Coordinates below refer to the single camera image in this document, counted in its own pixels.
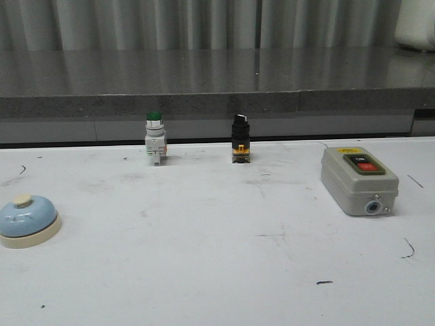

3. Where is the blue and cream desk bell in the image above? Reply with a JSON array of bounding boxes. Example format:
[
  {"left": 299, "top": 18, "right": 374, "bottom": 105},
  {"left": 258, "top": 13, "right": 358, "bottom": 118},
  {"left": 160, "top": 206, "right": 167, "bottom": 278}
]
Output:
[{"left": 1, "top": 194, "right": 62, "bottom": 249}]

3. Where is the grey on-off push-button box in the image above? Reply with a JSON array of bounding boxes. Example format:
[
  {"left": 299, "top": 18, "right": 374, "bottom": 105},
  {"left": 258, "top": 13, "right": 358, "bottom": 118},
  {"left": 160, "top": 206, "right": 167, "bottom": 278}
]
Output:
[{"left": 321, "top": 147, "right": 399, "bottom": 216}]

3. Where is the grey stone counter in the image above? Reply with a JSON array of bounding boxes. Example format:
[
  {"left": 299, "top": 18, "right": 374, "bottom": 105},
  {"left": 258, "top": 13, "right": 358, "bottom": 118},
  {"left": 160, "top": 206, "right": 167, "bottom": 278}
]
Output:
[{"left": 1, "top": 47, "right": 434, "bottom": 145}]

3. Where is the white object on counter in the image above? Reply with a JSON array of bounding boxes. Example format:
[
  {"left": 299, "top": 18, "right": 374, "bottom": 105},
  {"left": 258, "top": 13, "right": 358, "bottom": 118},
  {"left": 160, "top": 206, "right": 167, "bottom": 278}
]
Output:
[{"left": 394, "top": 0, "right": 434, "bottom": 51}]

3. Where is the black and yellow selector switch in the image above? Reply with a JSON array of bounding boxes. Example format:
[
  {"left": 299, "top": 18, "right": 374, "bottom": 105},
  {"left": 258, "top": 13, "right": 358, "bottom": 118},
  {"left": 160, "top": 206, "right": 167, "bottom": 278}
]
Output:
[{"left": 232, "top": 114, "right": 250, "bottom": 163}]

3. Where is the green-capped white pilot light switch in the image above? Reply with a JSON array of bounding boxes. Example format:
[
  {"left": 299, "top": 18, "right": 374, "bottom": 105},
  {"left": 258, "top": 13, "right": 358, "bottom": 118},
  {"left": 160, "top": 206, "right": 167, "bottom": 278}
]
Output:
[{"left": 145, "top": 111, "right": 167, "bottom": 166}]

